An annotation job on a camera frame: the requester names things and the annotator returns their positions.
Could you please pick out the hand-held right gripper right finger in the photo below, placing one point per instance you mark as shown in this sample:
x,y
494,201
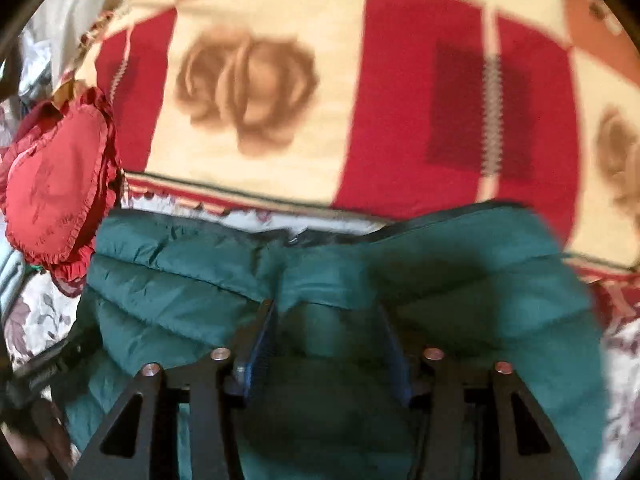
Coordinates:
x,y
398,355

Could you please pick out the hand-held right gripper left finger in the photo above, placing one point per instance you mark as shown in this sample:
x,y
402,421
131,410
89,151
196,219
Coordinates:
x,y
259,347

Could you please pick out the green puffer jacket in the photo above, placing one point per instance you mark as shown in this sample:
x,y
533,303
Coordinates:
x,y
175,280

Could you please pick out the light blue cloth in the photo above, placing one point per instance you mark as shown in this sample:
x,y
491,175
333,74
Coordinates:
x,y
12,275

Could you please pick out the pale sheet with purple flowers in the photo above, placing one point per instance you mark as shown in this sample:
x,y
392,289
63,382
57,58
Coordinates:
x,y
240,220

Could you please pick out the red heart-shaped frilled pillow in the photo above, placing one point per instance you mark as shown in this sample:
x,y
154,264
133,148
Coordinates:
x,y
55,185

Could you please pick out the white and maroon floral bedspread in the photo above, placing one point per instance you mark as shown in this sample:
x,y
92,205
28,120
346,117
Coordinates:
x,y
620,360

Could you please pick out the red and cream rose blanket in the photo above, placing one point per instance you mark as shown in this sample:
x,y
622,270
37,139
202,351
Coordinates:
x,y
400,110

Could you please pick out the pale crumpled cloth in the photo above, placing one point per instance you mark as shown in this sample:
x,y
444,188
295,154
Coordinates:
x,y
65,15

